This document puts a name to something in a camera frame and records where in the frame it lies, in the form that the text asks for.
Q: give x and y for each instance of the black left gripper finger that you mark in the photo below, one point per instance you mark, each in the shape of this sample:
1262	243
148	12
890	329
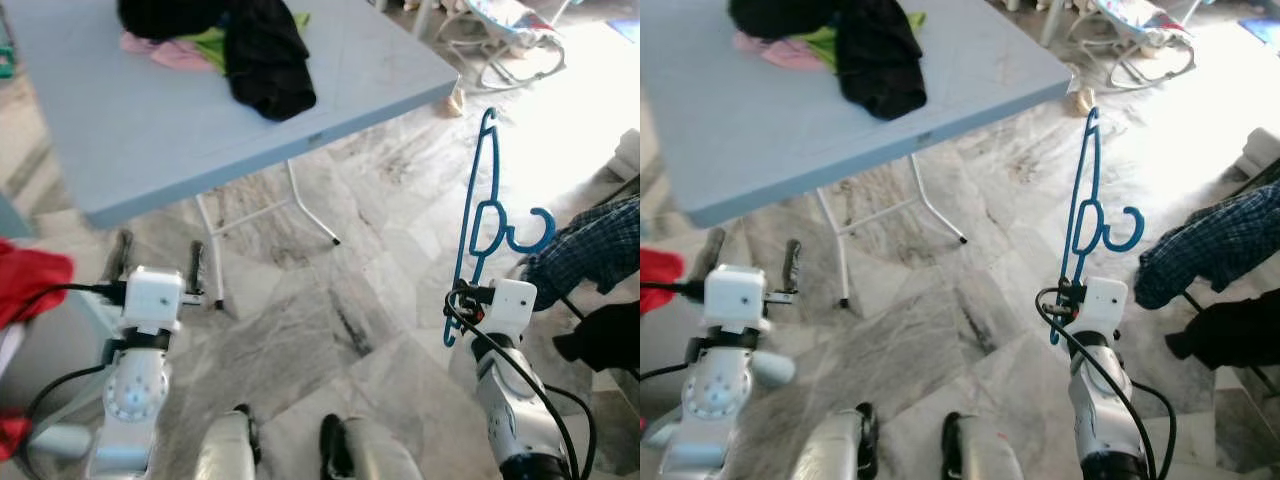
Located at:
120	258
197	265
792	262
710	250

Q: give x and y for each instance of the blue plastic hanger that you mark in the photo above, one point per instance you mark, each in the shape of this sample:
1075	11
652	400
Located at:
551	232
1140	230

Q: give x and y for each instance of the blackish brown garment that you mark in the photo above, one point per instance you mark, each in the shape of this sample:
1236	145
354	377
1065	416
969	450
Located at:
885	70
270	70

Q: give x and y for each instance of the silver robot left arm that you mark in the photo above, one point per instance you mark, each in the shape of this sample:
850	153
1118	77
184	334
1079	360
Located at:
135	390
718	395

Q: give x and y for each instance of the grey blue laundry bin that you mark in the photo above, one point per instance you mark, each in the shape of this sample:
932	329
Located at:
60	340

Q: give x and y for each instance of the blue plaid shirt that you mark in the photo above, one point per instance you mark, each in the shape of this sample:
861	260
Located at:
590	250
1210	245

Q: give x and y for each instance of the dark navy garment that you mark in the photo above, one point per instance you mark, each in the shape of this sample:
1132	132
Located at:
1230	335
610	335

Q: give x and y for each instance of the robot left leg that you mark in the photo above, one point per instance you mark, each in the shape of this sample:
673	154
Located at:
840	450
230	450

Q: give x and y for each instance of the robot leg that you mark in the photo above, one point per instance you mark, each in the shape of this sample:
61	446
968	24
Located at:
230	450
375	455
990	455
840	450

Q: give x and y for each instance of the robot right leg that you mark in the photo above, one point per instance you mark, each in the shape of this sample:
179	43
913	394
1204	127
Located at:
990	455
375	455

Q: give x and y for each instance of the crumpled pale cloth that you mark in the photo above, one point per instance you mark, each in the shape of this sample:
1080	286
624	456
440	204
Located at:
455	100
1083	100

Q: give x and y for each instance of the green cloth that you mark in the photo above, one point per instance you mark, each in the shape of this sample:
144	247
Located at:
210	48
822	45

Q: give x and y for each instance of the black garment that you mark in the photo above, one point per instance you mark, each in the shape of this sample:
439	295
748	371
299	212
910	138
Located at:
780	15
170	15

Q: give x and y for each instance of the baby bouncer seat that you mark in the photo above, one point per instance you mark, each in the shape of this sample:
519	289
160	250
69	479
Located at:
510	15
1130	15

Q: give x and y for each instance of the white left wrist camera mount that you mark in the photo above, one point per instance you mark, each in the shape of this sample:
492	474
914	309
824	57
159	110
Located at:
735	295
152	298

